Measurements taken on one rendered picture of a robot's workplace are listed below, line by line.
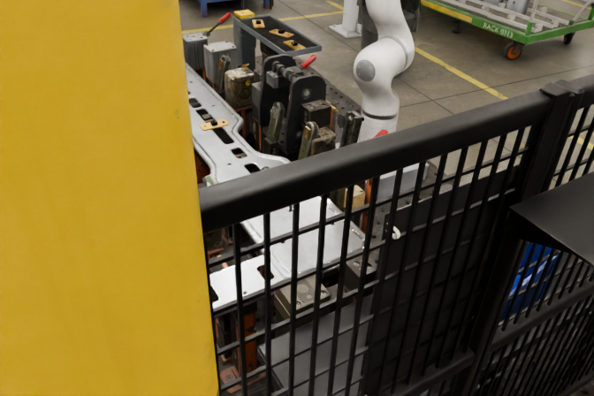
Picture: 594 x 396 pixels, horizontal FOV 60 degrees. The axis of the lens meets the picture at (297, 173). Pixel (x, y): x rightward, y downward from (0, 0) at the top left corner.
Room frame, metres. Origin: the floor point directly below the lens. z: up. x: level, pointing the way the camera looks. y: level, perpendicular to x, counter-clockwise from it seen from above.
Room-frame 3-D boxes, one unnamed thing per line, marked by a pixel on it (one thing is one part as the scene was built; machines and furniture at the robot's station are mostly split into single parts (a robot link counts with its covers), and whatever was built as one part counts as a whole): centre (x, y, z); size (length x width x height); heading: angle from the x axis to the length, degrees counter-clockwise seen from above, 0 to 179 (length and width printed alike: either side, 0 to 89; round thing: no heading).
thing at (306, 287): (0.66, -0.02, 0.88); 0.08 x 0.08 x 0.36; 31
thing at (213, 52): (1.73, 0.28, 0.90); 0.13 x 0.10 x 0.41; 121
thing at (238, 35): (1.95, 0.22, 0.92); 0.08 x 0.08 x 0.44; 31
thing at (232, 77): (1.58, 0.20, 0.89); 0.13 x 0.11 x 0.38; 121
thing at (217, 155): (1.37, 0.27, 1.00); 1.38 x 0.22 x 0.02; 31
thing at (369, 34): (4.19, -0.70, 0.36); 0.54 x 0.50 x 0.73; 117
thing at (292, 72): (1.38, 0.03, 0.94); 0.18 x 0.13 x 0.49; 31
